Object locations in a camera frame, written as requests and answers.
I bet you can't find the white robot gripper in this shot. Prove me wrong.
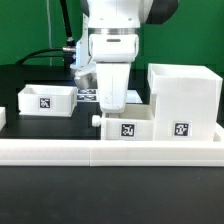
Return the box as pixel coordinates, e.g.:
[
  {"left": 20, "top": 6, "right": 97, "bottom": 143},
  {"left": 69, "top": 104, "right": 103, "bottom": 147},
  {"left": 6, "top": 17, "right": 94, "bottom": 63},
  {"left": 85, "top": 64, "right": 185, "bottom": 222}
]
[{"left": 96, "top": 63, "right": 131, "bottom": 113}]

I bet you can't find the white front drawer box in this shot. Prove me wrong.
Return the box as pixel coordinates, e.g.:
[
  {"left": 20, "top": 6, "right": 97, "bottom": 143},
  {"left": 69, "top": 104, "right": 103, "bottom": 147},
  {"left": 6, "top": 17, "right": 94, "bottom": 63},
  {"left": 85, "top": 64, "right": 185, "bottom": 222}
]
[{"left": 92, "top": 104, "right": 154, "bottom": 141}]

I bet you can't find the white drawer box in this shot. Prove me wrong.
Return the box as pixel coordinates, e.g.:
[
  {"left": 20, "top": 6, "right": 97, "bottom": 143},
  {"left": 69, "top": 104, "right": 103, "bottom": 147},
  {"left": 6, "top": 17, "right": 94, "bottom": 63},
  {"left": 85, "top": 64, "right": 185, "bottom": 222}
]
[
  {"left": 92, "top": 104, "right": 154, "bottom": 141},
  {"left": 18, "top": 84, "right": 77, "bottom": 117}
]

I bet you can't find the white drawer cabinet housing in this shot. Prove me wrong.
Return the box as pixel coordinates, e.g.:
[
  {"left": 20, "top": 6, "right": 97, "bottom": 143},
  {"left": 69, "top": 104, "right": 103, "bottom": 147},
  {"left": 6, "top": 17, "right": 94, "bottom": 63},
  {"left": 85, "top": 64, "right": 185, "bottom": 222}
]
[{"left": 148, "top": 63, "right": 223, "bottom": 141}]

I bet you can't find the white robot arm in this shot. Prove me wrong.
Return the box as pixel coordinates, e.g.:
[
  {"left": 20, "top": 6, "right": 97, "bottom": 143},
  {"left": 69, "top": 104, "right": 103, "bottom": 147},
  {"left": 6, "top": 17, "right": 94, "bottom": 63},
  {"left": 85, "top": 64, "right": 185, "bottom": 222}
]
[{"left": 71, "top": 0, "right": 180, "bottom": 114}]

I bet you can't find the white rear drawer box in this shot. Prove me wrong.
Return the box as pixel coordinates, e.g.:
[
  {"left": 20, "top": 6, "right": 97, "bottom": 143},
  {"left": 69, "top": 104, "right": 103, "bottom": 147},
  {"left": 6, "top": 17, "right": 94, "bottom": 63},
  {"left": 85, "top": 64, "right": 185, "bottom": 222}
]
[{"left": 18, "top": 84, "right": 77, "bottom": 117}]

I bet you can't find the fiducial marker sheet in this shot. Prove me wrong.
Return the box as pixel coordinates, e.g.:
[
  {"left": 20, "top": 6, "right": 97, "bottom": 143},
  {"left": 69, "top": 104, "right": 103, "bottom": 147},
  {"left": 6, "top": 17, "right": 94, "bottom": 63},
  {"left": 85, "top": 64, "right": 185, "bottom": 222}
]
[{"left": 76, "top": 88, "right": 144, "bottom": 104}]

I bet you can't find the white front fence bar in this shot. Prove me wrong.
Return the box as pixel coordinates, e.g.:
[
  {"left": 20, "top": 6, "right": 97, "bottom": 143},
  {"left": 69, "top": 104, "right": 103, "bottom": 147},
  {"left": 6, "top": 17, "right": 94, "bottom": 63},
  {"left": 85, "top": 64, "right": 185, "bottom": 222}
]
[{"left": 0, "top": 139, "right": 224, "bottom": 167}]

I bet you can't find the white fence bar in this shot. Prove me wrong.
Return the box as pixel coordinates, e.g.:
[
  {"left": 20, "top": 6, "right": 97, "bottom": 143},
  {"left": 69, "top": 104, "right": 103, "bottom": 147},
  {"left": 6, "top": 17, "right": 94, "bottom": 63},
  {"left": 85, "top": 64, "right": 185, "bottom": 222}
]
[
  {"left": 0, "top": 139, "right": 224, "bottom": 167},
  {"left": 214, "top": 124, "right": 224, "bottom": 142}
]

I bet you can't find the white left fence piece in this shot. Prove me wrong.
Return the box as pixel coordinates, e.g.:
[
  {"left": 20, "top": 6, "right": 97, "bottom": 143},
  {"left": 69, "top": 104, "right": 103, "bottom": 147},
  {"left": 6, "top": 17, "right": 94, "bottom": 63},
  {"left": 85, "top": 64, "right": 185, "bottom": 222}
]
[{"left": 0, "top": 107, "right": 6, "bottom": 131}]

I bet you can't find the white right fence bar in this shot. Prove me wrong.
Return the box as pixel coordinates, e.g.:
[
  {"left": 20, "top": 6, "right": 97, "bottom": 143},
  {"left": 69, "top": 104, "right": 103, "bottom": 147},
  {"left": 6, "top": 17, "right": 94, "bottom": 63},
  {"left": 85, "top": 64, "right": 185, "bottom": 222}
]
[{"left": 214, "top": 124, "right": 224, "bottom": 142}]

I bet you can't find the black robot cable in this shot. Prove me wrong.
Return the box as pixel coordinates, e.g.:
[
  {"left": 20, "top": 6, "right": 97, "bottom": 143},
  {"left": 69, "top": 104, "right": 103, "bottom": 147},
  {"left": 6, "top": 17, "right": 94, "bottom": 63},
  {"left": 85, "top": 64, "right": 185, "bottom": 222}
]
[{"left": 14, "top": 0, "right": 77, "bottom": 66}]

